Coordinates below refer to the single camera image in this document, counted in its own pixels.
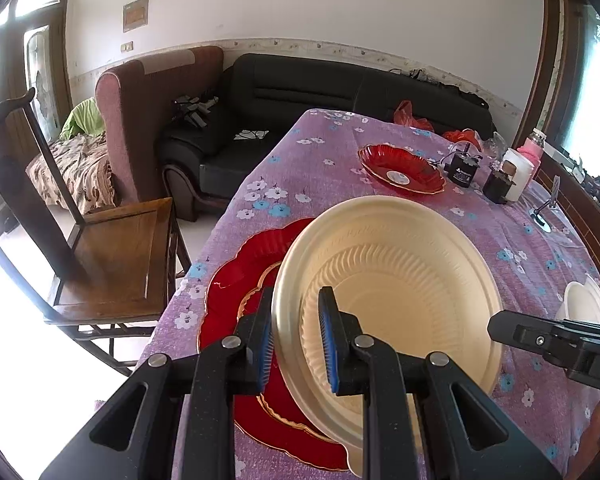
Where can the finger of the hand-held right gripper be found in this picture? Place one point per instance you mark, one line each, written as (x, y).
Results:
(525, 335)

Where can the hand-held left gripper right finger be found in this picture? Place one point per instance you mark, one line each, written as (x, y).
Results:
(328, 345)

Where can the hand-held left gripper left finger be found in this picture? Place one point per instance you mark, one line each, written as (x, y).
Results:
(269, 345)

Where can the small white foam bowl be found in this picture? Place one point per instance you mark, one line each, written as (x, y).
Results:
(582, 302)

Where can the large red glass plate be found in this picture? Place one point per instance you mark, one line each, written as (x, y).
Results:
(225, 310)

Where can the red glass plate gold rim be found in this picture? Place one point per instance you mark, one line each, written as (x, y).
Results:
(280, 402)
(405, 160)

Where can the cream ribbed plastic bowl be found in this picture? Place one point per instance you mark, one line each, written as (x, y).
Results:
(405, 270)

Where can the black phone stand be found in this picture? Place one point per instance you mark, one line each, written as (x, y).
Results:
(542, 220)

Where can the black device with brown roll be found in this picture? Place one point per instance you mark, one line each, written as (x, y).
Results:
(496, 187)

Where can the white cup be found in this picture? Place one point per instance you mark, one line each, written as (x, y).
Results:
(522, 180)

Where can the pile of dark tools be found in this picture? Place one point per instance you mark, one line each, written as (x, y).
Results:
(595, 182)

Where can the black motor device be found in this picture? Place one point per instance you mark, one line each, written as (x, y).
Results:
(462, 172)

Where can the dark wooden chair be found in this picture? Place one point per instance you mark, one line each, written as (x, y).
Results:
(120, 250)

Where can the pink sleeved bottle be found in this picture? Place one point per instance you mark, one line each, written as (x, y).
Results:
(532, 150)

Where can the clear plastic bag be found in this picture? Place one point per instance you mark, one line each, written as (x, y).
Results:
(495, 145)

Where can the red plastic bag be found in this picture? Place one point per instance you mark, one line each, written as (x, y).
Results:
(412, 119)
(460, 136)

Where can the white patterned cloth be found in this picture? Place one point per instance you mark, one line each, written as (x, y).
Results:
(252, 135)

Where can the black gadget pile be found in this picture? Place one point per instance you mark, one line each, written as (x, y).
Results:
(195, 110)

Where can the black leather sofa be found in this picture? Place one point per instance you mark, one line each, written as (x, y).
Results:
(280, 90)

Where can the brown printed blanket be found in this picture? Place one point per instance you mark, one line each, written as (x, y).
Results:
(75, 170)

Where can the brown fabric armchair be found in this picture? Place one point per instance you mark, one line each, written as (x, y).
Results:
(130, 110)

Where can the green cloth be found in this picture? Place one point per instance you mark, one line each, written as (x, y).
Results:
(82, 120)

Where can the wooden glass door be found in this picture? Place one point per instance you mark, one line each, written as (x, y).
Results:
(40, 60)

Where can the wall switch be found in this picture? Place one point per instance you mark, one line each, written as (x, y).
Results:
(127, 46)

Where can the small wall plaque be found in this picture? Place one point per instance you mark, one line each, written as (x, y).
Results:
(135, 14)

